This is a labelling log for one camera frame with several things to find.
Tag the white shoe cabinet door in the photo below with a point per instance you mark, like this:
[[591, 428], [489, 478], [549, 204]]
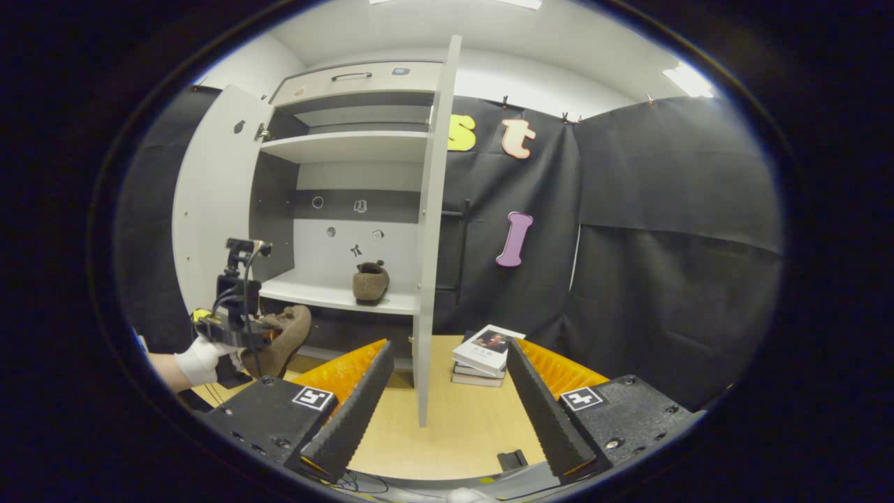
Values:
[[216, 209], [431, 244]]

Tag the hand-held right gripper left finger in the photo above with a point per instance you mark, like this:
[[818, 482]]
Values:
[[356, 416]]

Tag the white cabinet drawer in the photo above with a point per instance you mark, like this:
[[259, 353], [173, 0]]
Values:
[[370, 80]]

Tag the white shoe cabinet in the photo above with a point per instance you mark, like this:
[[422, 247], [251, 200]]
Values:
[[349, 147]]

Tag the brown shoe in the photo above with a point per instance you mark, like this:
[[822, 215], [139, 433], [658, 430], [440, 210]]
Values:
[[286, 342], [370, 283]]

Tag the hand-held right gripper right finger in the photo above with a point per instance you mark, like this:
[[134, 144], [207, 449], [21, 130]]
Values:
[[541, 412]]

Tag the black backdrop cloth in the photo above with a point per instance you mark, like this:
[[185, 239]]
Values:
[[663, 244]]

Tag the grey book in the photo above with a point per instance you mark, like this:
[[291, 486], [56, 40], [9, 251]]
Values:
[[475, 379]]

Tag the small black object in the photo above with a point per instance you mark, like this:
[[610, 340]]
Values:
[[513, 460]]

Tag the white portrait book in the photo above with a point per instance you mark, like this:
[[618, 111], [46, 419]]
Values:
[[489, 347]]

